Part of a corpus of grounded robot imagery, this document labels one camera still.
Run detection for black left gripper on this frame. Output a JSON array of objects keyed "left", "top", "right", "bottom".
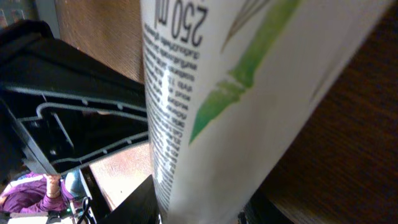
[{"left": 1, "top": 20, "right": 149, "bottom": 181}]

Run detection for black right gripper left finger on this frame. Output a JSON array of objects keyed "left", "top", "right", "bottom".
[{"left": 99, "top": 175, "right": 160, "bottom": 224}]

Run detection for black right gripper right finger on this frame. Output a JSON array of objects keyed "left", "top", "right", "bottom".
[{"left": 238, "top": 191, "right": 292, "bottom": 224}]

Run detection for white cream tube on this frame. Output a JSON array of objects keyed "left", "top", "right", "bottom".
[{"left": 141, "top": 0, "right": 392, "bottom": 223}]

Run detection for person in purple shirt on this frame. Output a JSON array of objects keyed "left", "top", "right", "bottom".
[{"left": 1, "top": 172, "right": 76, "bottom": 213}]

